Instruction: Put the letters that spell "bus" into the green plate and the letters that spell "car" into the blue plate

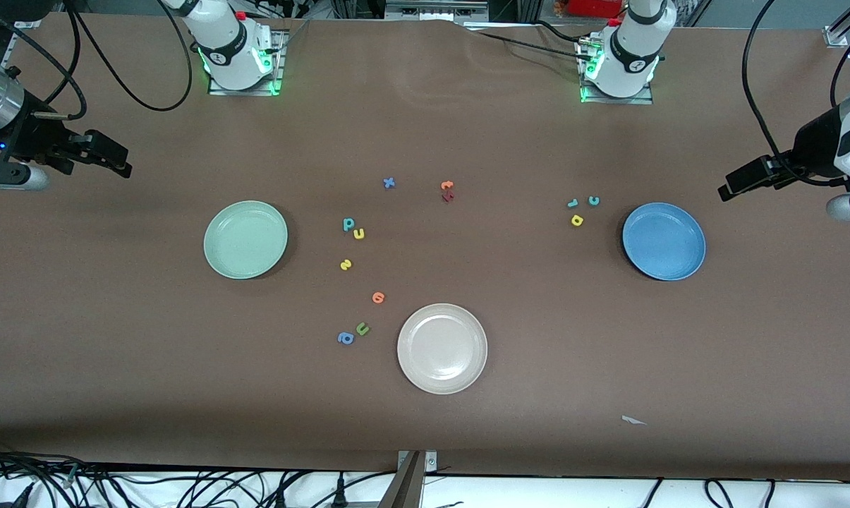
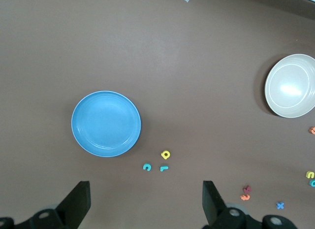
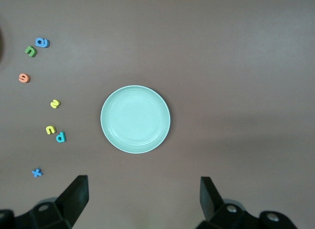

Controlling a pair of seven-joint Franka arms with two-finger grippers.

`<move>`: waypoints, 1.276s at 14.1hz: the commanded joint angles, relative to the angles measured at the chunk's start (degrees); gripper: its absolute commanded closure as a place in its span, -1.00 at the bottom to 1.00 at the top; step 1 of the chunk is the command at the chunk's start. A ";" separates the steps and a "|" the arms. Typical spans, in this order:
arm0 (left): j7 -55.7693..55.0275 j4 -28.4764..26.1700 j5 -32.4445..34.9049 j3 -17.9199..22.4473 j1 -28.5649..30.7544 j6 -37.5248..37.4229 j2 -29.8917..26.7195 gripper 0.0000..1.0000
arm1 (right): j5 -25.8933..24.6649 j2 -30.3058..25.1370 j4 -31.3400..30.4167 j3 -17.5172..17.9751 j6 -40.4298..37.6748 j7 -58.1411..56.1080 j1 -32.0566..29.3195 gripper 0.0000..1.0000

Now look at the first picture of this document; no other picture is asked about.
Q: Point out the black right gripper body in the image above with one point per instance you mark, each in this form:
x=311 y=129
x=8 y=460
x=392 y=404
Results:
x=29 y=138

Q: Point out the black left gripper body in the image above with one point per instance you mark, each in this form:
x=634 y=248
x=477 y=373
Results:
x=810 y=145

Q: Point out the teal letter p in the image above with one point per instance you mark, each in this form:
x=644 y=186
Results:
x=348 y=224

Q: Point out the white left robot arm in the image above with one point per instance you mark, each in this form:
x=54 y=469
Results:
x=633 y=49

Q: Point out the blue plate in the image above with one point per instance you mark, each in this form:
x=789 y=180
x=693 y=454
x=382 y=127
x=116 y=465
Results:
x=663 y=241

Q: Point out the light green plate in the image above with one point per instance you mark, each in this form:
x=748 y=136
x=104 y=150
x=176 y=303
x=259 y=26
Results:
x=245 y=240

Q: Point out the red box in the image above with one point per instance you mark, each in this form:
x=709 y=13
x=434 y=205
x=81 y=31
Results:
x=594 y=7

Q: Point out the white paper scrap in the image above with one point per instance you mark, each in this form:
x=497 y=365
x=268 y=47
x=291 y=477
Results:
x=633 y=420

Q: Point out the blue letter a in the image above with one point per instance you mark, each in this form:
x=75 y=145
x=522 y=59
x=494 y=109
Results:
x=345 y=338

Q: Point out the green letter u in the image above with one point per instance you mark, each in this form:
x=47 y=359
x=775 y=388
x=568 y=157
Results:
x=362 y=329

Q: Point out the beige plate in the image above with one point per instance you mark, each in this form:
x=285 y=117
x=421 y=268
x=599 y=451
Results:
x=442 y=348

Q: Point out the black power plug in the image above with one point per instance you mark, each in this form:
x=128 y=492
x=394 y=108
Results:
x=339 y=494

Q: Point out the aluminium frame profile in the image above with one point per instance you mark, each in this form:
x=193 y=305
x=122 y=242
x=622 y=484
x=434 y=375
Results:
x=837 y=35

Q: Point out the aluminium corner bracket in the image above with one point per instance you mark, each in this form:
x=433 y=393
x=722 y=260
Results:
x=28 y=21

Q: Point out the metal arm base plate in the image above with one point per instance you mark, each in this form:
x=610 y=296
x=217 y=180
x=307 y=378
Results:
x=245 y=90
x=615 y=100

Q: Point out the grey metal frame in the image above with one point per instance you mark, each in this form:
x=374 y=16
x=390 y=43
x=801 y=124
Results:
x=432 y=10

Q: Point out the grey metal table bracket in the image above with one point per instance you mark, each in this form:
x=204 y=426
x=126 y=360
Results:
x=407 y=487

